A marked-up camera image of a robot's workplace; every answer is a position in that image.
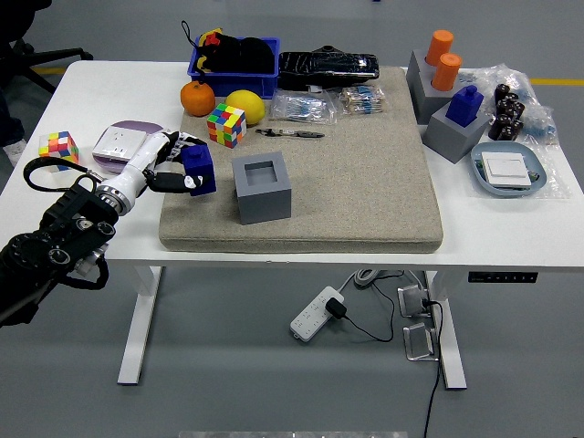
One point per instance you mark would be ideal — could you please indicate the light blue plate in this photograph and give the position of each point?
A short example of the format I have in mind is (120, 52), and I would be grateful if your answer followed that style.
(506, 147)

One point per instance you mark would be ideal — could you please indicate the yellow lemon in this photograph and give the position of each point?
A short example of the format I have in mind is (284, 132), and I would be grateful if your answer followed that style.
(248, 105)

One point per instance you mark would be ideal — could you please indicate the black cloth pouch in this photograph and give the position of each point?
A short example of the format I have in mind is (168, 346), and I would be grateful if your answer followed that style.
(246, 55)

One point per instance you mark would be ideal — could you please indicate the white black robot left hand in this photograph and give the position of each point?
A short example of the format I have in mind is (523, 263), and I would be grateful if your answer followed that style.
(137, 166)

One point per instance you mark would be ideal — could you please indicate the black wrapped flat device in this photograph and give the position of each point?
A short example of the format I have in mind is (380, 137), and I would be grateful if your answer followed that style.
(328, 68)

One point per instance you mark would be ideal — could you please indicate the green circuit board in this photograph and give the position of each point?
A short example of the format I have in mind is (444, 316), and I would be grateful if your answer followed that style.
(479, 169)

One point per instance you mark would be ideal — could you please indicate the black-edged colour cube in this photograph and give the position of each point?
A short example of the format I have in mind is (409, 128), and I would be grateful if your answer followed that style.
(226, 123)

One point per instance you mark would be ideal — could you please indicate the clear bag with blue parts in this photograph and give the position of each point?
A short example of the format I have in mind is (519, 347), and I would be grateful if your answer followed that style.
(540, 121)

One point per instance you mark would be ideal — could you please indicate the metal pedal frame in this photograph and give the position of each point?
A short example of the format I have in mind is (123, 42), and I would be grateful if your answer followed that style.
(420, 342)
(413, 301)

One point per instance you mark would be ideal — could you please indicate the white wall socket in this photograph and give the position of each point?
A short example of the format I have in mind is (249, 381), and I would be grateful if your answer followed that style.
(116, 143)

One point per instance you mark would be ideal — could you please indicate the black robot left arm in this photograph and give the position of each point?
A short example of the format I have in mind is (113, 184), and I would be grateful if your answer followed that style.
(59, 237)

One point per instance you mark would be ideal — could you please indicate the yellow red toy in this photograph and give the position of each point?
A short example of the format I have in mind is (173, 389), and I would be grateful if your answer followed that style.
(211, 38)

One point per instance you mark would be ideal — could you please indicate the bag of tan resistors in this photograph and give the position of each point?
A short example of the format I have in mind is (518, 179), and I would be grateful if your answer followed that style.
(362, 102)

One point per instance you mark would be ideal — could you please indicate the dark brown capacitor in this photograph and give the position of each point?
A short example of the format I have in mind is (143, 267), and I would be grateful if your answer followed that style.
(516, 128)
(502, 91)
(503, 108)
(503, 121)
(518, 110)

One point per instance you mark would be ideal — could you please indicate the orange fruit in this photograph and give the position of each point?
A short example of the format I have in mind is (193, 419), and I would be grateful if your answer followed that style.
(197, 99)

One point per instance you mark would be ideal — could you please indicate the black slim hand tool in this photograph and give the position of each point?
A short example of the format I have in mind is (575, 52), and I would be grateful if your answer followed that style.
(292, 133)

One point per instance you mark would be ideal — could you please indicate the blue plastic bin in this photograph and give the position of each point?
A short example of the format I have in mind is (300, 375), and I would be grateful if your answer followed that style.
(237, 84)

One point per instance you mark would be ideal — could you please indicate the blue seal stamp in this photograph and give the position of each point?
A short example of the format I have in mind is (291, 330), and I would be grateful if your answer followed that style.
(463, 107)
(201, 166)

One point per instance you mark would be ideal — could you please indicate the orange cylinder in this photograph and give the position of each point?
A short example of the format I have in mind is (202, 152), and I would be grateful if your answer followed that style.
(440, 43)
(447, 70)

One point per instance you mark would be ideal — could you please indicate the black office chair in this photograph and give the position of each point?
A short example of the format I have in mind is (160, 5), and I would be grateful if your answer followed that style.
(18, 18)

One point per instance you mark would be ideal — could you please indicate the white power strip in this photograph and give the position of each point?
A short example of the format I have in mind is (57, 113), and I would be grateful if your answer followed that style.
(310, 319)

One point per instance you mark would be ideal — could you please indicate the grey-brown mat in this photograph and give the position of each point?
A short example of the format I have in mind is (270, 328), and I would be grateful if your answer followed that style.
(356, 182)

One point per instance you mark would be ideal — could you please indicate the purple plate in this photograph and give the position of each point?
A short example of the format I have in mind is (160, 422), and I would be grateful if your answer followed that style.
(132, 124)

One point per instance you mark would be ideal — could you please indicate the grey square seal holder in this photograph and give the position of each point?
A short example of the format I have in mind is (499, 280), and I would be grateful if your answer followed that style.
(264, 205)
(449, 139)

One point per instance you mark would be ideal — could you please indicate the white square switch panel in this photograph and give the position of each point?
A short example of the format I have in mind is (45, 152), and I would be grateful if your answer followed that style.
(506, 169)

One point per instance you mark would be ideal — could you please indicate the tall grey double holder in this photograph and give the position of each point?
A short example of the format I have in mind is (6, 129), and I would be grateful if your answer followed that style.
(422, 91)

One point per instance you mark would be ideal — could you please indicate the white table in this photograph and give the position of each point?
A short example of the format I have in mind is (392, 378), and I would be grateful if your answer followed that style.
(502, 228)

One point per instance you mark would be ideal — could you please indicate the black desk control panel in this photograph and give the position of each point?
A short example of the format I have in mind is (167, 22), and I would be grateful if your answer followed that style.
(502, 277)

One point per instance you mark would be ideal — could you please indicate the bag of blue resistors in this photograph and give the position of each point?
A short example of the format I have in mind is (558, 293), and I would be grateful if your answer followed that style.
(301, 109)

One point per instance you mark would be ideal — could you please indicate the person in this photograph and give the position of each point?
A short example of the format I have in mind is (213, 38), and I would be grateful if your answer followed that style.
(9, 118)

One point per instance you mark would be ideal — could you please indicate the white-edged pastel colour cube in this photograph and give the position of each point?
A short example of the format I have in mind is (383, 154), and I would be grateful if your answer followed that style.
(57, 146)

